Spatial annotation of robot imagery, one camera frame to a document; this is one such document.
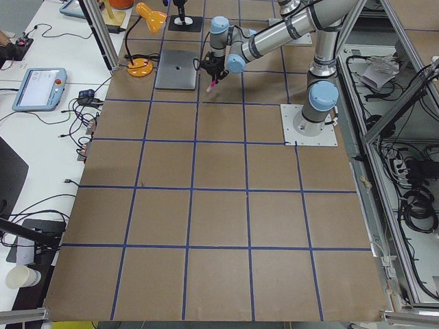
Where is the wooden stand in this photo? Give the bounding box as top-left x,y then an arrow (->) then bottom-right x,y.
102,0 -> 126,27

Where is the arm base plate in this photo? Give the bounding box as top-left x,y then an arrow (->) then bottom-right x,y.
280,104 -> 338,147

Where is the orange desk lamp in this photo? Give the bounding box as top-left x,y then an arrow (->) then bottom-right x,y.
124,1 -> 167,77

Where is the blue teach pendant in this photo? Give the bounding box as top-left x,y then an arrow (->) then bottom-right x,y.
12,68 -> 67,112

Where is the silver laptop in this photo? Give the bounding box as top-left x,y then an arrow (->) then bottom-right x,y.
155,49 -> 197,90

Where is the white paper cup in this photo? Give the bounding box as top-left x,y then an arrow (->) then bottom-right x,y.
5,265 -> 42,289

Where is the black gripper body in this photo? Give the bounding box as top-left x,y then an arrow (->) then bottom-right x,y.
202,51 -> 225,75
173,0 -> 187,9

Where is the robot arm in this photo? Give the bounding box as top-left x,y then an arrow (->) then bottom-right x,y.
200,1 -> 359,91

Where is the black power adapter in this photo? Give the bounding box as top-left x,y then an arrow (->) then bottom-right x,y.
106,24 -> 126,34

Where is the pink highlighter pen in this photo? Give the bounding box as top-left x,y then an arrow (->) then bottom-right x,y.
206,79 -> 219,93

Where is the black mousepad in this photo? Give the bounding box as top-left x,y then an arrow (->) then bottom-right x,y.
168,15 -> 203,32

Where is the orange cylindrical container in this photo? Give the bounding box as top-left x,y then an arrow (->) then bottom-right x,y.
109,0 -> 134,10

